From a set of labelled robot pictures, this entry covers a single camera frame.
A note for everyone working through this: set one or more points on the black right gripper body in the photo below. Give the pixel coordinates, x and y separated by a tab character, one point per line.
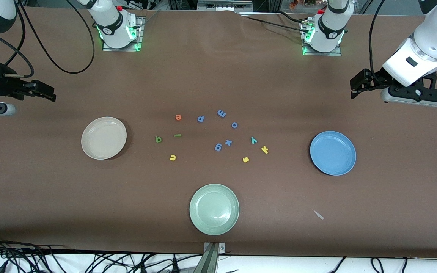
7	85

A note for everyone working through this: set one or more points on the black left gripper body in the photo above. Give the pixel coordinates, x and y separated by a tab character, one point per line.
374	81

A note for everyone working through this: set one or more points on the yellow foam letter k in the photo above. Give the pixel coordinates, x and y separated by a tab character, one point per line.
264	149

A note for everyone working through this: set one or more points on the teal foam letter y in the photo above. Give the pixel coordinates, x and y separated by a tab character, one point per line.
253	140

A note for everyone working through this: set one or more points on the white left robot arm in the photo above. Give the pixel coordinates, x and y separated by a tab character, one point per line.
431	38

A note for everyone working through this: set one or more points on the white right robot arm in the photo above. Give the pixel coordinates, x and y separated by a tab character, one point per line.
114	26

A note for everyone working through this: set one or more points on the beige brown plate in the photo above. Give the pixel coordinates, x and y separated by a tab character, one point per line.
102	138

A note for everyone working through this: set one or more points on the blue plate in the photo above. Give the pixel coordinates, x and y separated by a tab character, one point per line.
332	153

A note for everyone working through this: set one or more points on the small grey paper scrap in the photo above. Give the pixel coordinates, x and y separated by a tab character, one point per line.
318	215

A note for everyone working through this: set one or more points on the brown table cover sheet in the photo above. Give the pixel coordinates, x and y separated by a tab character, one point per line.
218	76

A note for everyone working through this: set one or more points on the blue foam letter m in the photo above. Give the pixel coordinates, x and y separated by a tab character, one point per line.
221	113

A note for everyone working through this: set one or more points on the blue foam letter x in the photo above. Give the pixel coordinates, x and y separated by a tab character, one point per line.
228	142

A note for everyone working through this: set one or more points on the blue foam letter p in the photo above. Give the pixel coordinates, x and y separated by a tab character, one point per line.
200	120

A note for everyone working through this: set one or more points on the blue foam letter g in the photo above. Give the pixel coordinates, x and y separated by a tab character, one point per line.
217	148

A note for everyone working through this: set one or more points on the pale green plate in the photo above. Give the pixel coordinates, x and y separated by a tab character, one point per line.
214	209

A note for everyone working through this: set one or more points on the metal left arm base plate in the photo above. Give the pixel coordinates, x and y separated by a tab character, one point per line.
323	54

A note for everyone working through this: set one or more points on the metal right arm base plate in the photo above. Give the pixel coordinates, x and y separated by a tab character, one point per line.
121	49

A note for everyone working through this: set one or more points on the aluminium frame profile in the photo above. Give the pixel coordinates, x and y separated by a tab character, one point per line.
224	5

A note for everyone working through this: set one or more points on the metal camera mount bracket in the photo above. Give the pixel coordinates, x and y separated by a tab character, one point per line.
214	250

